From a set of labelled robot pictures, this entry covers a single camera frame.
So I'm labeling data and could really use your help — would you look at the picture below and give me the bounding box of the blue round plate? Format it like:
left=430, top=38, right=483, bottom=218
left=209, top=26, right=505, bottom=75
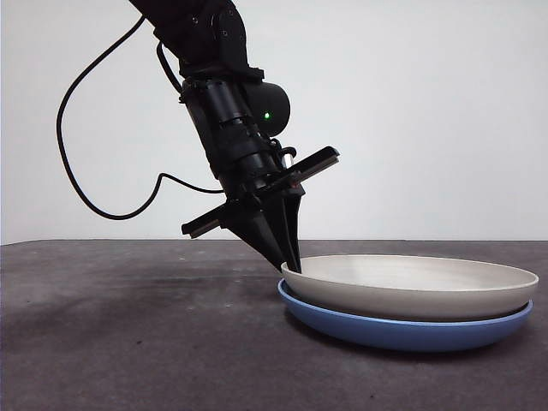
left=277, top=277, right=534, bottom=353

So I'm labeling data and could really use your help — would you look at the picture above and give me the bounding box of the white round plate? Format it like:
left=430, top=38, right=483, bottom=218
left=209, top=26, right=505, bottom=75
left=280, top=254, right=539, bottom=323

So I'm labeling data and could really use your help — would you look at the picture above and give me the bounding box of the long black cable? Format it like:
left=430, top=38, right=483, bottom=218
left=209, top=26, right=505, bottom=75
left=56, top=15, right=226, bottom=220

